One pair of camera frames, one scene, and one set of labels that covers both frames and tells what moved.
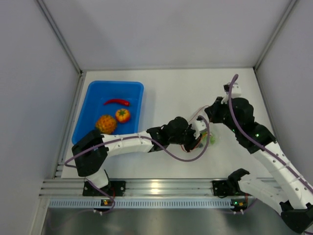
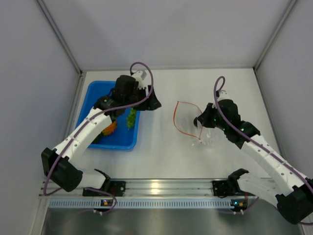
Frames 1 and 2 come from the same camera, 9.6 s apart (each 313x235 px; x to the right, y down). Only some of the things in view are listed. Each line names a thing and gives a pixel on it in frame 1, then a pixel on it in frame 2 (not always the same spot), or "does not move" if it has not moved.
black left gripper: [194, 142] -> [152, 103]
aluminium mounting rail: [135, 188] does not move
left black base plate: [114, 188] does not move
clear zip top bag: [210, 139] -> [184, 114]
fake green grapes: [212, 139] -> [130, 119]
